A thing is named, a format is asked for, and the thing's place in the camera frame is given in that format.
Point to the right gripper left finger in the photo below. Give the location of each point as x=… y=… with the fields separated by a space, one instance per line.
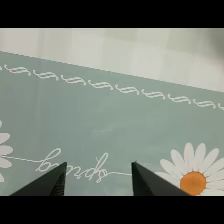
x=50 y=186

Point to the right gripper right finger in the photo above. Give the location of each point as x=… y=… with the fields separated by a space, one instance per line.
x=148 y=184

